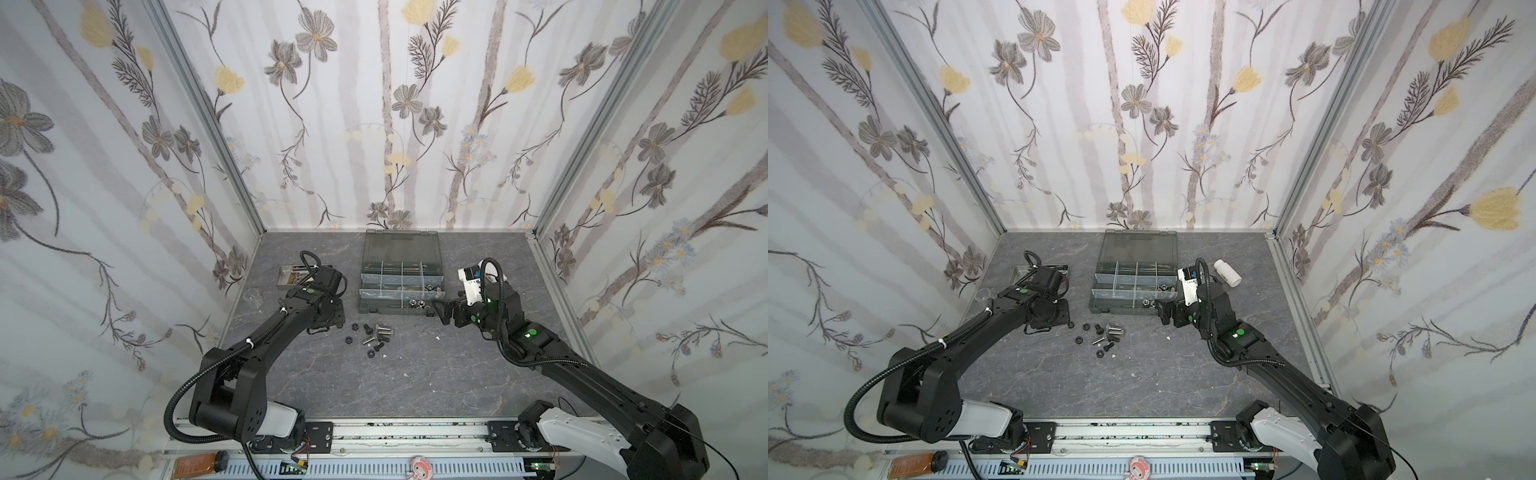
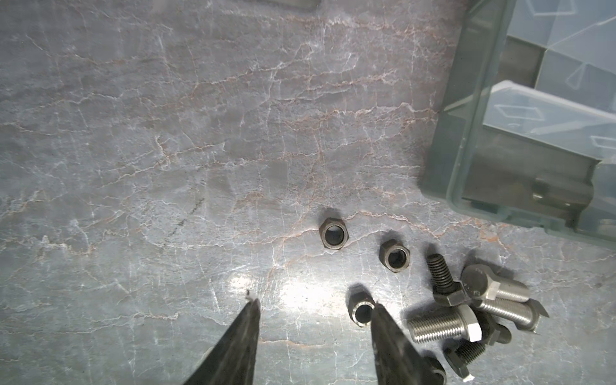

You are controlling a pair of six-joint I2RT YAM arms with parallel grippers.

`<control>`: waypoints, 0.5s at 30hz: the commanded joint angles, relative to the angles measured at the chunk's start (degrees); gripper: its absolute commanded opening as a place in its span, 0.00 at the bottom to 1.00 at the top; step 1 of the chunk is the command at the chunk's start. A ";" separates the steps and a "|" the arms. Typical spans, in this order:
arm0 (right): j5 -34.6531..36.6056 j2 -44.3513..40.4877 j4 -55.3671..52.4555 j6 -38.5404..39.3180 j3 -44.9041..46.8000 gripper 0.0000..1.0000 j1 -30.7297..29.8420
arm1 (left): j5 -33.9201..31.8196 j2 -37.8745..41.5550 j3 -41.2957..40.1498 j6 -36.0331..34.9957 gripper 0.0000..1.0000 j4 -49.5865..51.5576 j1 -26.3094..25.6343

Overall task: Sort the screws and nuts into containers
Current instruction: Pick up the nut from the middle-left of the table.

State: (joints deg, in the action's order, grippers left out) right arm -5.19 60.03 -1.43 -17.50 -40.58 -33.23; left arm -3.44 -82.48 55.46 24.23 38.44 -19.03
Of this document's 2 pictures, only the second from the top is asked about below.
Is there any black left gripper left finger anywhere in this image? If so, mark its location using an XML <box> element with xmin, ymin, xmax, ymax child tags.
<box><xmin>184</xmin><ymin>290</ymin><xmax>261</xmax><ymax>385</ymax></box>

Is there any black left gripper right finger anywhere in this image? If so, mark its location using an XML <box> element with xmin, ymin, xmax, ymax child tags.
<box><xmin>370</xmin><ymin>303</ymin><xmax>442</xmax><ymax>385</ymax></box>

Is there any black hex nut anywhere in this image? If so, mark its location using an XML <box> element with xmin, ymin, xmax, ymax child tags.
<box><xmin>444</xmin><ymin>340</ymin><xmax>486</xmax><ymax>383</ymax></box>
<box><xmin>380</xmin><ymin>239</ymin><xmax>411</xmax><ymax>273</ymax></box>
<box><xmin>319</xmin><ymin>218</ymin><xmax>349</xmax><ymax>250</ymax></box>
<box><xmin>347</xmin><ymin>291</ymin><xmax>375</xmax><ymax>327</ymax></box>

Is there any green compartment organizer box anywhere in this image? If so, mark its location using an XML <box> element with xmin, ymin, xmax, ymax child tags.
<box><xmin>420</xmin><ymin>1</ymin><xmax>615</xmax><ymax>248</ymax></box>

